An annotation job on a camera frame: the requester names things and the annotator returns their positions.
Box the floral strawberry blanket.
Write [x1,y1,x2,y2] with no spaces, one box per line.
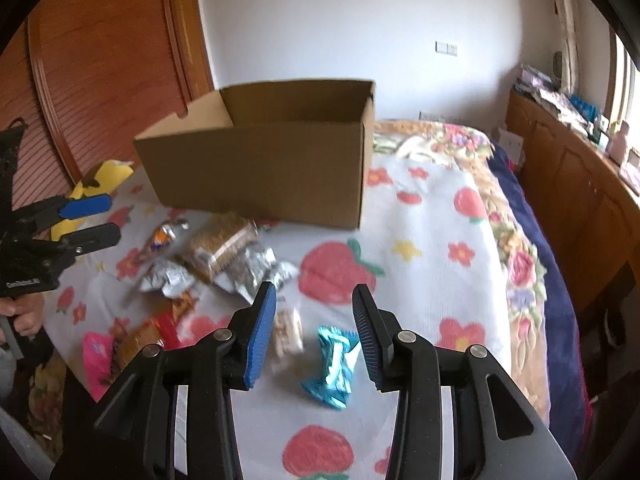
[30,119,551,480]

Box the person's left hand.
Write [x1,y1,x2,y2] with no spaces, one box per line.
[0,292,46,336]

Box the wooden wardrobe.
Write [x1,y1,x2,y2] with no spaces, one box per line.
[0,0,216,221]

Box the silver orange snack packet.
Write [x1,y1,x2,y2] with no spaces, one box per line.
[145,217,190,261]

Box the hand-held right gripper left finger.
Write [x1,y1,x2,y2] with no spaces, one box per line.
[50,280,278,480]

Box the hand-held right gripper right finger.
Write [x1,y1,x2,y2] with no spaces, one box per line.
[351,284,576,480]

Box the small silver foil packet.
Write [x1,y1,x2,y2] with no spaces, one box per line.
[139,259,196,295]

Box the patterned curtain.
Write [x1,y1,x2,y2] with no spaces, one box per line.
[542,0,583,91]

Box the brown cardboard box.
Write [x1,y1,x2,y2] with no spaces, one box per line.
[133,79,377,232]

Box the yellow plush toy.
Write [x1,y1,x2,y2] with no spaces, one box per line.
[50,159,135,241]

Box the orange brown snack packet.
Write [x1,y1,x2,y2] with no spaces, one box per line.
[170,290,201,318]

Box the pile of purple packets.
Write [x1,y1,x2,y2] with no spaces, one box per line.
[515,64,556,93]

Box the pink snack packet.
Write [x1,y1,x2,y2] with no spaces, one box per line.
[82,331,118,401]

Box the teal snack packet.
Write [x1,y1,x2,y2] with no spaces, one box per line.
[300,326,362,412]

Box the folded patterned cloth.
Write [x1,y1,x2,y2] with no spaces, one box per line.
[532,87,588,128]

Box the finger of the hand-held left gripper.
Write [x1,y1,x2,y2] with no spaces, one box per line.
[15,192,113,233]
[30,222,122,266]

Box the pink tissue pack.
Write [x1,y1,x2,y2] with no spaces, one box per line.
[619,147,640,186]

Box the dark blue bedding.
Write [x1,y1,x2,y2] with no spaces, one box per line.
[487,142,593,461]

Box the window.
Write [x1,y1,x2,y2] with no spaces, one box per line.
[607,25,640,126]

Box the clear small biscuit packet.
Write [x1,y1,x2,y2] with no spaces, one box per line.
[270,305,306,361]

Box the large silver foil packet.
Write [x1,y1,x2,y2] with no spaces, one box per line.
[215,242,300,306]

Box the red snack packet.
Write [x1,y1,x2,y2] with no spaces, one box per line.
[150,310,183,351]

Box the clear brown cracker pack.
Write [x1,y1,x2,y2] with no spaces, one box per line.
[182,212,260,283]

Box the white paper envelope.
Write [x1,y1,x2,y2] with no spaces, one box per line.
[495,127,526,161]

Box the wooden cabinet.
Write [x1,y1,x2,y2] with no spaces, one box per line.
[505,87,640,321]

